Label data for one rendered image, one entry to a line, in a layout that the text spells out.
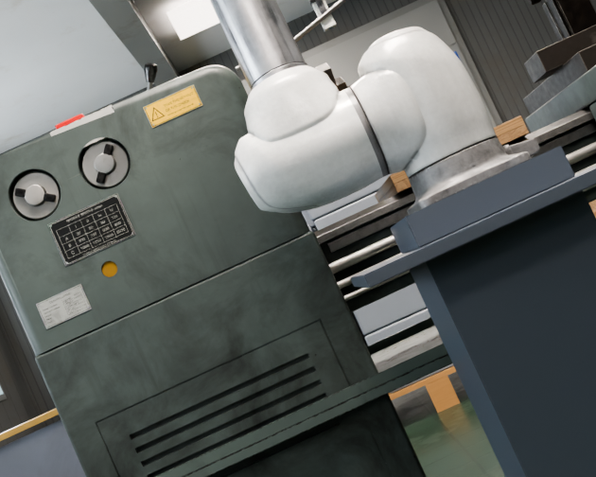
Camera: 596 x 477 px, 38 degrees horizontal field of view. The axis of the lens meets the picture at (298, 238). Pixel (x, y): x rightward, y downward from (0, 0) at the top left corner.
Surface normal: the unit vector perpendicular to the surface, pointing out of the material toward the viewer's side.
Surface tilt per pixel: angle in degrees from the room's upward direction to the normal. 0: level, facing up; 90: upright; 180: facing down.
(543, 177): 90
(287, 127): 79
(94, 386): 90
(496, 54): 90
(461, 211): 90
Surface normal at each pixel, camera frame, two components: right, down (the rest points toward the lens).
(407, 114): -0.11, 0.02
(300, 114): -0.12, -0.19
